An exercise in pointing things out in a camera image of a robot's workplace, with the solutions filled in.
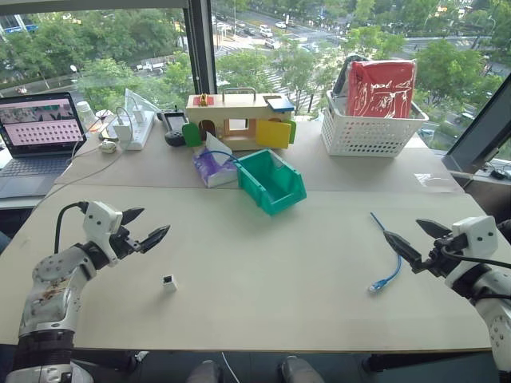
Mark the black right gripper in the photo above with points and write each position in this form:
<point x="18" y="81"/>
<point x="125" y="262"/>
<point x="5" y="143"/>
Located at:
<point x="441" y="259"/>

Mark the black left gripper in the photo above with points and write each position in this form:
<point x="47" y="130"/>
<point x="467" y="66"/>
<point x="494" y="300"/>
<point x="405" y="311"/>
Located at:
<point x="121" y="243"/>

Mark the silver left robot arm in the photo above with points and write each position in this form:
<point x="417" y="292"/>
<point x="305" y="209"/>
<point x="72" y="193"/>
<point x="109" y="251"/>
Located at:
<point x="48" y="291"/>

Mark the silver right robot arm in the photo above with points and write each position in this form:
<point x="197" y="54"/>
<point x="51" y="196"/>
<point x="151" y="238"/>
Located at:
<point x="493" y="311"/>

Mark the small white connector block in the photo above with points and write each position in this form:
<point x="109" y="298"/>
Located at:
<point x="169" y="281"/>

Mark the purple tissue pack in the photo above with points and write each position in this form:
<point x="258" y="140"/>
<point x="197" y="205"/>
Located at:
<point x="213" y="169"/>

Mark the white power strip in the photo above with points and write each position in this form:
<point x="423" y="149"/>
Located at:
<point x="139" y="133"/>

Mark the black handheld device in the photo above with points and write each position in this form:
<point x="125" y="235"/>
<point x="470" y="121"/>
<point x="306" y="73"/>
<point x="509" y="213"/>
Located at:
<point x="175" y="121"/>

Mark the white perforated plastic basket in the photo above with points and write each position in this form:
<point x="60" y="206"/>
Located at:
<point x="367" y="135"/>

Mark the clear plastic cup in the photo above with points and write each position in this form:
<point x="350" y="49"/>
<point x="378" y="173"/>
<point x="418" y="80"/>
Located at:
<point x="85" y="113"/>

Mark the green plastic storage bin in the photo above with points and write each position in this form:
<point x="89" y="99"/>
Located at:
<point x="275" y="183"/>

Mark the open laptop computer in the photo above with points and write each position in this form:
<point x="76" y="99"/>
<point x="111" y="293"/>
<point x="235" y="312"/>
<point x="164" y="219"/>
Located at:
<point x="36" y="131"/>

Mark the wooden toy house box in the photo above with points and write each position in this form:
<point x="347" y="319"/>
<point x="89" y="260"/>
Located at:
<point x="239" y="115"/>

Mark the red plastic-wrapped package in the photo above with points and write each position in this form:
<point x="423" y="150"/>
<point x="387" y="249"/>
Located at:
<point x="379" y="88"/>

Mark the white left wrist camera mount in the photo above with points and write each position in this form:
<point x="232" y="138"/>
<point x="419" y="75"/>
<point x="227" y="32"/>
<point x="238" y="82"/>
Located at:
<point x="100" y="223"/>

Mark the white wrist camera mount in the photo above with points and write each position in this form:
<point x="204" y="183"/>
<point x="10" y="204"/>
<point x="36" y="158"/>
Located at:
<point x="477" y="237"/>
<point x="100" y="223"/>

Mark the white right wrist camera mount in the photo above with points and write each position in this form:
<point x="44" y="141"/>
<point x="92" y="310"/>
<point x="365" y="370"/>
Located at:
<point x="477" y="237"/>

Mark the dark window frame post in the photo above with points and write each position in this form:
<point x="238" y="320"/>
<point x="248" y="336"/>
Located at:
<point x="201" y="44"/>

